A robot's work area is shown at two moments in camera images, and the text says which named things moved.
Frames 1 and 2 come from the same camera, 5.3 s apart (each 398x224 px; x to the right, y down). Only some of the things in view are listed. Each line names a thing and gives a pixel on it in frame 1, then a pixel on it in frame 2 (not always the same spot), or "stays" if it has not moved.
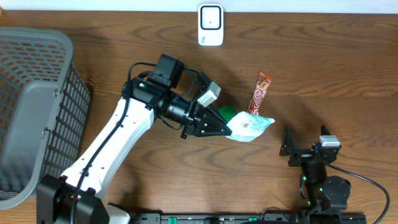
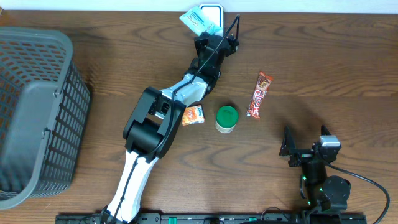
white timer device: [211, 24] stays
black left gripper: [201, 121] -> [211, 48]
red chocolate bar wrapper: [263, 83] stays
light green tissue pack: [246, 127] -> [196, 22]
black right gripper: [288, 149] stays
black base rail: [246, 218] stays
